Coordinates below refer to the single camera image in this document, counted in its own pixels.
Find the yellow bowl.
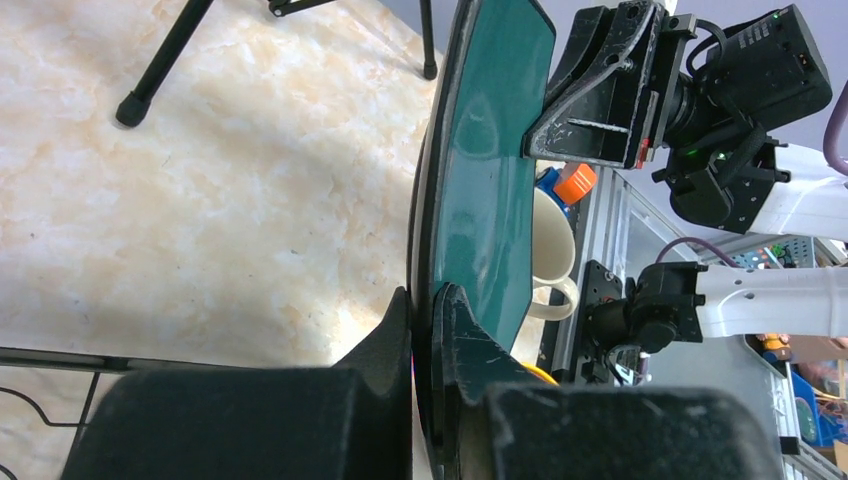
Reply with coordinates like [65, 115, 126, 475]
[522, 363, 559, 386]

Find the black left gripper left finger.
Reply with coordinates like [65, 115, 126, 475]
[62, 288, 412, 479]

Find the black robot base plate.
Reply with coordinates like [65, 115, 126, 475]
[536, 260, 623, 385]

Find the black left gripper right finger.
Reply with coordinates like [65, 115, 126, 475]
[430, 284, 783, 479]

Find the blue toy car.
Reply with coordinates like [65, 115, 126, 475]
[535, 167, 570, 218]

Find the black music stand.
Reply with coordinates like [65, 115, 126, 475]
[115, 0, 440, 129]

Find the dark teal square plate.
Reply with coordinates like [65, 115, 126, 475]
[406, 1, 556, 479]

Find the black wire dish rack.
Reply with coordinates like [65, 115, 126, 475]
[1, 346, 220, 454]

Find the beige mug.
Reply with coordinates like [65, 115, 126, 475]
[528, 188, 580, 321]

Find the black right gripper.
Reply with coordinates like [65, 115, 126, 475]
[521, 0, 835, 170]

